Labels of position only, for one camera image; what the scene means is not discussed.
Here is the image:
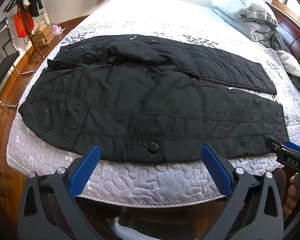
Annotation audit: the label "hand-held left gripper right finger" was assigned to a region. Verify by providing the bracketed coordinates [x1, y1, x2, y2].
[201, 144, 284, 240]

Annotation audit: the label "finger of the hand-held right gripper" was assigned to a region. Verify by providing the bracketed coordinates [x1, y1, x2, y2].
[264, 137, 300, 157]

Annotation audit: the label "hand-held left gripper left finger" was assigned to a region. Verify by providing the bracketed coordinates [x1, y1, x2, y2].
[17, 144, 108, 240]

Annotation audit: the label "black quilted jacket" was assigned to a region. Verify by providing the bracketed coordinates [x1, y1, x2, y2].
[18, 34, 290, 165]

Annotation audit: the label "person's right hand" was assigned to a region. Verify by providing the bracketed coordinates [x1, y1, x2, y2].
[282, 176, 300, 217]

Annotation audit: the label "quilted leaf-pattern bedspread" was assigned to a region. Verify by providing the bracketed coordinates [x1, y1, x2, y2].
[6, 17, 300, 207]

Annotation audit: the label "dark grey fleece blanket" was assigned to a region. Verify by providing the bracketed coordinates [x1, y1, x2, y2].
[260, 27, 300, 96]

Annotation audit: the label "dark wooden headboard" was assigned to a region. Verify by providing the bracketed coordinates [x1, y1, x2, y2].
[265, 1, 300, 90]

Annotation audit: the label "folded grey duvet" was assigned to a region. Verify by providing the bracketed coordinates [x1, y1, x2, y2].
[215, 9, 278, 42]

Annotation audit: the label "cardboard box with round mark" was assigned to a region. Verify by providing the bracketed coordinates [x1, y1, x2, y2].
[34, 33, 55, 47]

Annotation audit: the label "black chrome cantilever chair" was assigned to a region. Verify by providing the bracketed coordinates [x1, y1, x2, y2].
[0, 17, 35, 108]

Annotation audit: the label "wooden coat rack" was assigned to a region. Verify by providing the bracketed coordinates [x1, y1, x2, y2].
[17, 0, 45, 63]

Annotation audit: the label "plain cardboard box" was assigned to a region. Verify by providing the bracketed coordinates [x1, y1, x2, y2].
[34, 26, 53, 38]

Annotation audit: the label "red bag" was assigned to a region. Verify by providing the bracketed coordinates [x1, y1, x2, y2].
[14, 7, 35, 38]

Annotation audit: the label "white bed sheet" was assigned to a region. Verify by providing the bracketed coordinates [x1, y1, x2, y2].
[90, 0, 265, 45]

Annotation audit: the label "black clothes hangers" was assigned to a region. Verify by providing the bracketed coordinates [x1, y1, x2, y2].
[3, 0, 23, 13]

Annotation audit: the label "white wire basket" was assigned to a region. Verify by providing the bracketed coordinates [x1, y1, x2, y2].
[33, 12, 52, 31]

